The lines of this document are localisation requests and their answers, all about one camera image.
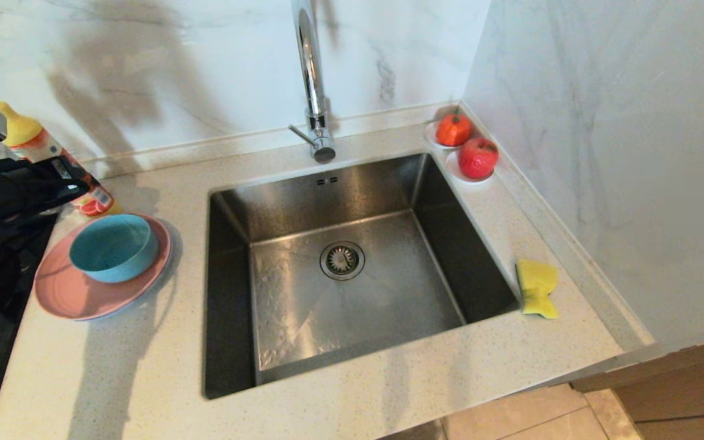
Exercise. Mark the stainless steel sink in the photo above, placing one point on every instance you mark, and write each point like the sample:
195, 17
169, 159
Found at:
352, 318

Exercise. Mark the wooden cabinet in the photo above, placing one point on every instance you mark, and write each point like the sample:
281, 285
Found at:
676, 391

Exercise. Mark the chrome faucet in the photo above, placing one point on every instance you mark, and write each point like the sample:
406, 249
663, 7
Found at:
312, 67

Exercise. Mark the orange toy pumpkin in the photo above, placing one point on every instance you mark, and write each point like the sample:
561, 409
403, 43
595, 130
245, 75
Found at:
453, 129

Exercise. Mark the metal drain strainer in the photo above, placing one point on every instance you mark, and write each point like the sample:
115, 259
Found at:
342, 260

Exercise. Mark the blue bowl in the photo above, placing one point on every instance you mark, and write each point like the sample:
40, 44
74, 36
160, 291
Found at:
113, 247

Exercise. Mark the pink plate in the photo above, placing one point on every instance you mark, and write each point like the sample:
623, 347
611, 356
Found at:
65, 293

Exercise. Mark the orange dish soap bottle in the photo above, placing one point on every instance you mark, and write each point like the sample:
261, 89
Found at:
25, 137

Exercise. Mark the yellow green sponge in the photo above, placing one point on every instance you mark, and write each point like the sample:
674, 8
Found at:
536, 286

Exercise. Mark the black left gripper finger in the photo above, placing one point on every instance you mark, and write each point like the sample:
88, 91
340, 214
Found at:
62, 189

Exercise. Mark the grey plate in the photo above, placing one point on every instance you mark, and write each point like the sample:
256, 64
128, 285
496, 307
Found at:
176, 250

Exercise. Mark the small white dish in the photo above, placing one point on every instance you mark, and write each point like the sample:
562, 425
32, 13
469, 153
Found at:
456, 173
431, 135

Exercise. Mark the red toy apple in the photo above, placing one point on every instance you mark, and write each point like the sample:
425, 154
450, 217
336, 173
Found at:
478, 157

